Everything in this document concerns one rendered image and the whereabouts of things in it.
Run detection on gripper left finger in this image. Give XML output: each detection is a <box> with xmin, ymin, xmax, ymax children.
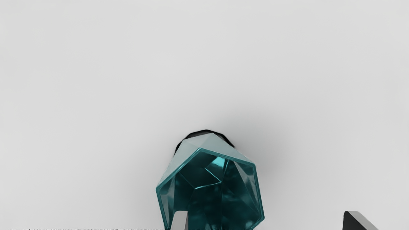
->
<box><xmin>171</xmin><ymin>211</ymin><xmax>189</xmax><ymax>230</ymax></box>

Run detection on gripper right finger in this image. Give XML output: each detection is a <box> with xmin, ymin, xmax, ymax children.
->
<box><xmin>342</xmin><ymin>211</ymin><xmax>381</xmax><ymax>230</ymax></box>

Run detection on teal faceted mug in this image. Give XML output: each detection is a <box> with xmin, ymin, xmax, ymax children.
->
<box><xmin>156</xmin><ymin>132</ymin><xmax>265</xmax><ymax>230</ymax></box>

